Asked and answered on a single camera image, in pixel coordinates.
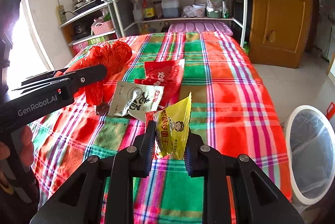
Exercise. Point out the pink lid storage box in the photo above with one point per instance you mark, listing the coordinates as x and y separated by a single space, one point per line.
200 26

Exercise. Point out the person left hand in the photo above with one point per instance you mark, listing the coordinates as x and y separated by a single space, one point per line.
25 149

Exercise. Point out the white oil jug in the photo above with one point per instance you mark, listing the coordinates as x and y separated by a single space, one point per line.
170 8

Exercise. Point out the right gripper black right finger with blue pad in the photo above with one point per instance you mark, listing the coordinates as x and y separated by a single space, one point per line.
204 161

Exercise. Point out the plaid tablecloth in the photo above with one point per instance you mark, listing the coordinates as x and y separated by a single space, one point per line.
231 110

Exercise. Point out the red snack wrapper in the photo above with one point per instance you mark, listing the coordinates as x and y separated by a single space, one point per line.
167 74

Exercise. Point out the green bottle on floor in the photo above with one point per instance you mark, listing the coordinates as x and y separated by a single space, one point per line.
246 48

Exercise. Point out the white power strip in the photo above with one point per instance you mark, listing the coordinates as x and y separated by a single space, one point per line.
61 15

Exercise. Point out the yellow label oil bottle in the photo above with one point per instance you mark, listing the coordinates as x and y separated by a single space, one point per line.
148 10

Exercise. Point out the wooden door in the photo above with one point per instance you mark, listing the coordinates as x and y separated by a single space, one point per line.
279 31

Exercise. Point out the white metal kitchen shelf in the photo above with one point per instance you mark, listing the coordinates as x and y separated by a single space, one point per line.
131 17

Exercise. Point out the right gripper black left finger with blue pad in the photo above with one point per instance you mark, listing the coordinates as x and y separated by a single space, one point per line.
133 161

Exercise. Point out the pink plastic basket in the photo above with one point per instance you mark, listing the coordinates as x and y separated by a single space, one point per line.
99 27

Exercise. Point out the white lidded tub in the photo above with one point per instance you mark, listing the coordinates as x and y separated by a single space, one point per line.
199 9

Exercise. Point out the red plastic bag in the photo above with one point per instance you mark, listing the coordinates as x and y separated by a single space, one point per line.
113 55

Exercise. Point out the small dark foil wrapper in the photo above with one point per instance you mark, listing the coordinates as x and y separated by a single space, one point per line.
102 109

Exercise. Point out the translucent bin liner bag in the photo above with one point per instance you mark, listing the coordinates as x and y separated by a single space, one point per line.
312 155

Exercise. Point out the white noodle seasoning packet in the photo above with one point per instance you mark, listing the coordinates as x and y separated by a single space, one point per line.
135 100

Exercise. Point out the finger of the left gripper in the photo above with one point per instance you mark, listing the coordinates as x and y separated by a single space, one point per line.
48 74
72 80

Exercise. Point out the white trash bin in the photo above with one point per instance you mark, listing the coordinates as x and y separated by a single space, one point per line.
308 155

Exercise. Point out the yellow snack wrapper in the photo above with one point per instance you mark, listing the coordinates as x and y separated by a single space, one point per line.
171 129

